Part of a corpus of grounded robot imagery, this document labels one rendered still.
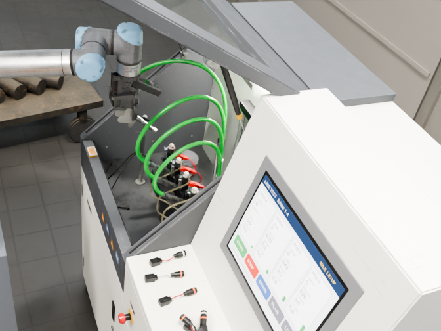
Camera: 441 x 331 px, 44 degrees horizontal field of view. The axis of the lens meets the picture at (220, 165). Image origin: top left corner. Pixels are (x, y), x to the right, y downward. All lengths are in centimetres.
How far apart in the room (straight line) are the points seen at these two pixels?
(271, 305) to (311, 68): 79
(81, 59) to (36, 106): 205
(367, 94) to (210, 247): 68
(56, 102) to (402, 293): 282
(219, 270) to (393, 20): 240
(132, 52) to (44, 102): 200
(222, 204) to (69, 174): 202
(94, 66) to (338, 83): 76
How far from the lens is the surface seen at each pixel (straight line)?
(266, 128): 147
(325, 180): 128
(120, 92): 174
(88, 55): 153
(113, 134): 226
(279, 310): 143
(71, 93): 368
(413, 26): 354
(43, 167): 360
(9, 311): 227
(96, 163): 213
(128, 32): 163
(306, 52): 191
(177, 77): 219
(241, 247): 155
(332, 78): 179
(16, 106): 357
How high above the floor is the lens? 231
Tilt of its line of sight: 39 degrees down
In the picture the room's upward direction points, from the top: 11 degrees clockwise
